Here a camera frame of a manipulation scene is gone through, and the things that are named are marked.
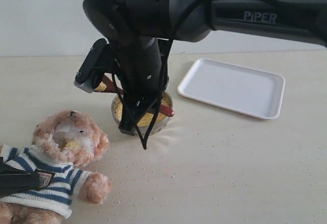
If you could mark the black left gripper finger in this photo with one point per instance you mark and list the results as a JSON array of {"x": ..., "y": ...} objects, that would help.
[{"x": 15, "y": 180}]

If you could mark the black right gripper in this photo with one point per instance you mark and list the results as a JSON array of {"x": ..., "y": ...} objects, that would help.
[{"x": 138, "y": 68}]

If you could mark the dark red wooden spoon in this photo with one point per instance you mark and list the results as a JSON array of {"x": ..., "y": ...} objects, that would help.
[{"x": 107, "y": 86}]

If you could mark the beige teddy bear striped sweater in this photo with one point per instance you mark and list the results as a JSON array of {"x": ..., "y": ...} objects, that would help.
[{"x": 62, "y": 145}]

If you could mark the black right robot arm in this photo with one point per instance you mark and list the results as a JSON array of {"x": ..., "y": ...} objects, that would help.
[{"x": 137, "y": 36}]

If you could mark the steel bowl of yellow grain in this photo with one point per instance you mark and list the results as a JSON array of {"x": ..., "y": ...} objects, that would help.
[{"x": 161, "y": 121}]

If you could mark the white rectangular plastic tray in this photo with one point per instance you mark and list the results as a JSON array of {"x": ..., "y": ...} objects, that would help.
[{"x": 249, "y": 91}]

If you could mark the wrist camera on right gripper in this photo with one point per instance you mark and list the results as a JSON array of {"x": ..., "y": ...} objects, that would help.
[{"x": 98, "y": 61}]

